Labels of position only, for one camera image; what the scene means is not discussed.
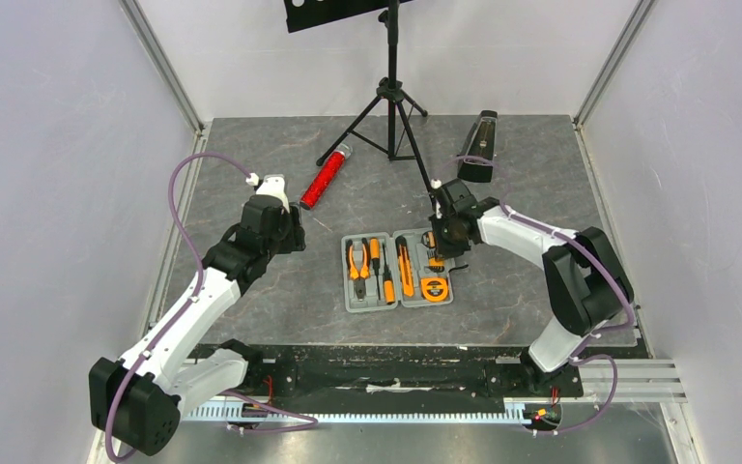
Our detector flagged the red glitter tube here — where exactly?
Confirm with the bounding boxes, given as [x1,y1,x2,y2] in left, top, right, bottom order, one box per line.
[300,143,352,210]

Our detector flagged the orange hex key set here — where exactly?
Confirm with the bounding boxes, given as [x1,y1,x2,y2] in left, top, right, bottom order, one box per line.
[427,254,445,273]

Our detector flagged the black metronome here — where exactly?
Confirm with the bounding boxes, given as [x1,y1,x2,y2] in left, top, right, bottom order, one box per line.
[457,110,499,184]

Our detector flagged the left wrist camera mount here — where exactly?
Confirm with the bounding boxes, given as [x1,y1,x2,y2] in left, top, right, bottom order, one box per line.
[245,173,291,212]

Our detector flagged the black perforated stand plate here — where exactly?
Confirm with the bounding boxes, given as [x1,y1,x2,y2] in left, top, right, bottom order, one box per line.
[283,0,408,33]

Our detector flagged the grey plastic tool case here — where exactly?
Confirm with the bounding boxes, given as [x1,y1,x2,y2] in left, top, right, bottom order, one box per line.
[341,228,456,313]

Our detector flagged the orange handled pliers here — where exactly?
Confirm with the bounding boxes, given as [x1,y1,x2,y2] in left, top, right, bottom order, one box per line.
[346,239,370,301]

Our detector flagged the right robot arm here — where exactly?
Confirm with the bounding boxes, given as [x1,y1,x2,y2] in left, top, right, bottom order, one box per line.
[429,180,635,394]

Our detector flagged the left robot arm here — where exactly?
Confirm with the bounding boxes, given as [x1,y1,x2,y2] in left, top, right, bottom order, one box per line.
[88,194,305,462]

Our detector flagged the black tripod stand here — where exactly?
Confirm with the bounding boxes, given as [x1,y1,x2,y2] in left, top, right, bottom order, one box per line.
[316,0,434,200]

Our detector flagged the orange handled screwdriver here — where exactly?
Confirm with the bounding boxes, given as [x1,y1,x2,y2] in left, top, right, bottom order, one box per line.
[382,245,396,305]
[369,238,383,301]

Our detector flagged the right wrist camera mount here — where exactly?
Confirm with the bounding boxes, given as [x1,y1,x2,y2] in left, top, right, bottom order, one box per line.
[430,179,442,211]

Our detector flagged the orange tape measure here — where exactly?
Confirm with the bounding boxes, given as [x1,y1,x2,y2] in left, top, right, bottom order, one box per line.
[419,276,450,303]

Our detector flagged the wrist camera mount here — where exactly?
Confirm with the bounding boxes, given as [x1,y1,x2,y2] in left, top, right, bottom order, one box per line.
[245,173,291,212]
[430,179,442,211]

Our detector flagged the grey slotted cable duct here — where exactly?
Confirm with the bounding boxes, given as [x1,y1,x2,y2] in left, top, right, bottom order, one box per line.
[184,398,531,425]

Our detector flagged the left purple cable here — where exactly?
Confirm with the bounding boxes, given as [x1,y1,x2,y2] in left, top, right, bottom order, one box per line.
[103,151,320,464]

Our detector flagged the orange black utility knife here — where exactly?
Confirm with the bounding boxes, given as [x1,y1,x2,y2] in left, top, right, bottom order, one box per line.
[395,236,415,298]

